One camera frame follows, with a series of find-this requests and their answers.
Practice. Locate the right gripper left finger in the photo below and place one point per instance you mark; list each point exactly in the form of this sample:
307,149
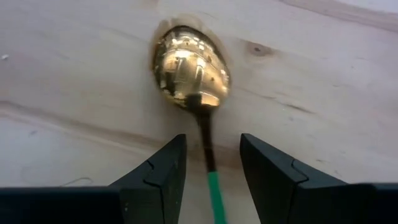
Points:
161,186

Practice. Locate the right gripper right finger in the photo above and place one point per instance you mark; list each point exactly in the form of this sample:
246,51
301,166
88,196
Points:
273,186

